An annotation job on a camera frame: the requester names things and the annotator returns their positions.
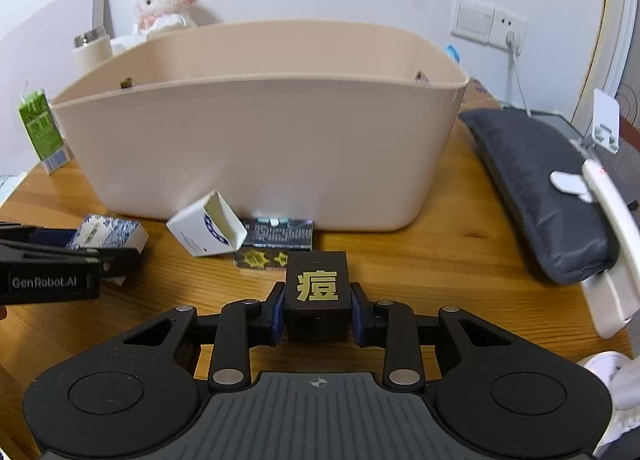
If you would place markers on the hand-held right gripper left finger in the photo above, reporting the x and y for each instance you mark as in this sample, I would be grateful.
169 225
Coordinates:
276 315

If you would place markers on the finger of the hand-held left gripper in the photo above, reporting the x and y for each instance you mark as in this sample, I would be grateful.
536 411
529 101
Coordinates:
117 262
50 237

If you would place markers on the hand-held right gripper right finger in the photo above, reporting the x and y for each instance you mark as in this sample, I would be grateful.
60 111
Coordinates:
356 314

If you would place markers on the blue and white patterned box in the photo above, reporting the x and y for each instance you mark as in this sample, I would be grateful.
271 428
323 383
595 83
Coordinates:
111 232

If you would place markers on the black box with gold print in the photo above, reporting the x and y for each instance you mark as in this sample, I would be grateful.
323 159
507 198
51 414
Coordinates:
317 265

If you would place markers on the beige plastic storage bin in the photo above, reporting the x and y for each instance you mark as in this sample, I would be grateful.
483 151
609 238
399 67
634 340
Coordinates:
275 150

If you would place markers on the black packet with yellow stars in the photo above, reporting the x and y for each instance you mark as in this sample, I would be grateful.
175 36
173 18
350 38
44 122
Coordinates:
255 259

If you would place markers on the white packet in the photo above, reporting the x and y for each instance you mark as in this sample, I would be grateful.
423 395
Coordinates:
10 187

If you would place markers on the black flat box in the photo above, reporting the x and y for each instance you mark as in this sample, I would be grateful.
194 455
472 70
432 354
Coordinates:
280 236

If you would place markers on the white open cardboard box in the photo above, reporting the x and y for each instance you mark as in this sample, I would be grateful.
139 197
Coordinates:
200 232

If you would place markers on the green drink carton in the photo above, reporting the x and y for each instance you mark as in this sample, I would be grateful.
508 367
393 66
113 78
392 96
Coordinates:
41 135

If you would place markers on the beige thermos bottle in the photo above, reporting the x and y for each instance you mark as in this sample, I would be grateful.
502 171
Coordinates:
92 54

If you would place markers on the black padded pouch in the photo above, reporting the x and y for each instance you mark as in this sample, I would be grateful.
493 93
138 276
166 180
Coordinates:
540 190

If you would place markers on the white plush sheep toy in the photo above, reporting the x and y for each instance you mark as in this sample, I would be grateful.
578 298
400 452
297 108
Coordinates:
160 2

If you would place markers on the white curved plastic device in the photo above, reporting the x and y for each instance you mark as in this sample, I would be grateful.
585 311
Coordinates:
617 240

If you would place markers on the white fabric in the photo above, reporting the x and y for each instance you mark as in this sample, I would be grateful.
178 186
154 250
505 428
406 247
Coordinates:
617 390

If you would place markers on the small blue object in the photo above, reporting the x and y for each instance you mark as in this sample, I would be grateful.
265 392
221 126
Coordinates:
453 53

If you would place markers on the white phone stand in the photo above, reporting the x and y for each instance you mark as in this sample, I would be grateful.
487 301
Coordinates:
605 112

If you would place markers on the white wall switch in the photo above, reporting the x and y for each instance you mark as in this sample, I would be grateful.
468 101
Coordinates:
471 20

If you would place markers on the white wall socket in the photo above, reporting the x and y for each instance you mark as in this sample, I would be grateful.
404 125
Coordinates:
510 22

